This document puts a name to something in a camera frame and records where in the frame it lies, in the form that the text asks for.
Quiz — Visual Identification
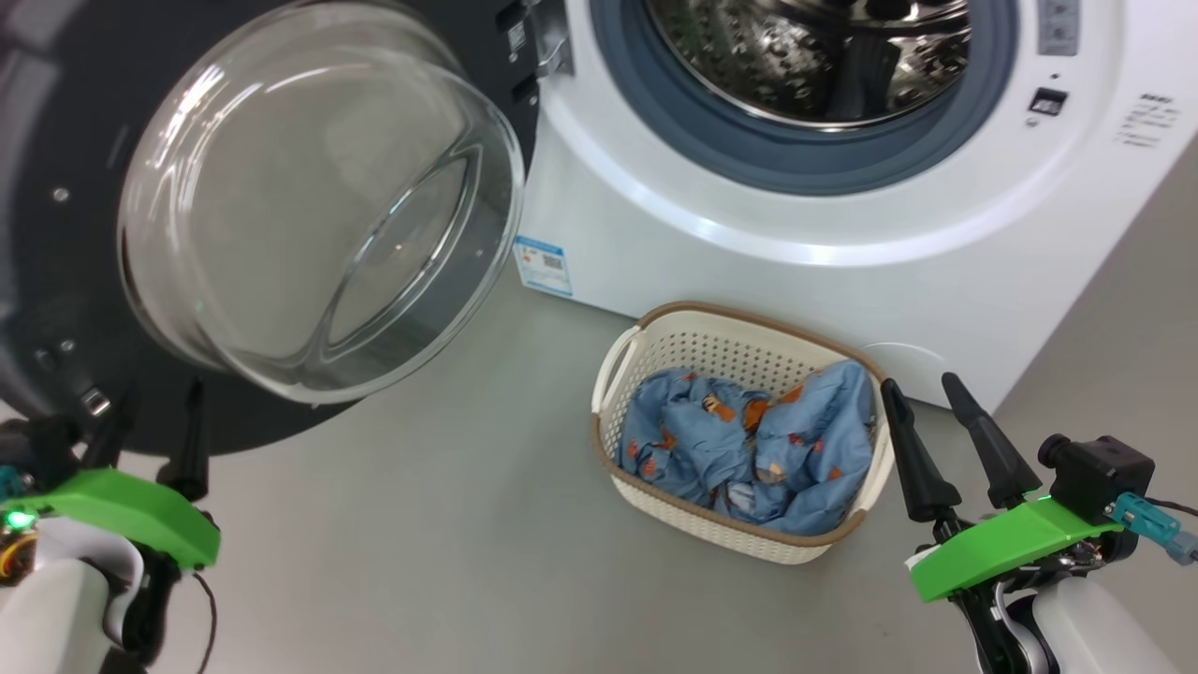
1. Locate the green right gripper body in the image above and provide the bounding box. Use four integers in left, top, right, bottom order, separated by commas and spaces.
903, 496, 1124, 605

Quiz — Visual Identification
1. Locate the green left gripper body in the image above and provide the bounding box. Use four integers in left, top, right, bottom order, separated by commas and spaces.
23, 468, 221, 572

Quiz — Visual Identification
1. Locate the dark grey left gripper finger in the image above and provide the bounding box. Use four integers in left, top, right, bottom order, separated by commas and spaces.
157, 377, 212, 502
82, 384, 141, 469

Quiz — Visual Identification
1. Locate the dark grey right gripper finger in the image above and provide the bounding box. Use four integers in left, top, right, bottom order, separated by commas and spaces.
880, 377, 963, 523
942, 373, 1042, 511

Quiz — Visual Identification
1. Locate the blue garment with cream lining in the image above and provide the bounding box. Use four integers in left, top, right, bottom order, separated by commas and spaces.
721, 360, 878, 536

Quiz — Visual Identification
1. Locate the black round glass washer door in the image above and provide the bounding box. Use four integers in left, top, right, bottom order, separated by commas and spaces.
0, 0, 574, 460

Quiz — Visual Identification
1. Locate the white front-load washing machine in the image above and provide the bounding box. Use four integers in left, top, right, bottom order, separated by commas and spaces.
515, 0, 1198, 413

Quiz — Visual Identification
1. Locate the round white filter cover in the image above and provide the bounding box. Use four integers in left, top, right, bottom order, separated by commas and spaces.
856, 342, 951, 413

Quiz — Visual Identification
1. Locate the cream perforated laundry basket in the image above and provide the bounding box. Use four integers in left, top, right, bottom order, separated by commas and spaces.
590, 301, 895, 565

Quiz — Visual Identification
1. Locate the blue energy label sticker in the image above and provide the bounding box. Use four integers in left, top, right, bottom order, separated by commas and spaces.
513, 236, 574, 299

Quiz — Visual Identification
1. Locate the grey warning sticker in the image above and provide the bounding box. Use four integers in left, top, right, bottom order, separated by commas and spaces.
1037, 0, 1081, 57

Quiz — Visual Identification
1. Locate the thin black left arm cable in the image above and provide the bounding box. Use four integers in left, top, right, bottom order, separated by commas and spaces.
190, 569, 219, 674

